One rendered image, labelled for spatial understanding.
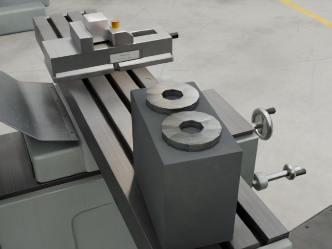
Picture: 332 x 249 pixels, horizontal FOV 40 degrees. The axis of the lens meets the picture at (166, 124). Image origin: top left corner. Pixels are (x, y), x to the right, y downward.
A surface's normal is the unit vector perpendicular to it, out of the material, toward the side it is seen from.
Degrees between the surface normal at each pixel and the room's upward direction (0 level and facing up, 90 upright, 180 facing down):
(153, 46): 90
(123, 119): 0
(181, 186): 90
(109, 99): 0
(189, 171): 90
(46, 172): 90
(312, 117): 0
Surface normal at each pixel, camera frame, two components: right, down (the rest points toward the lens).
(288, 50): 0.00, -0.83
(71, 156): 0.39, 0.51
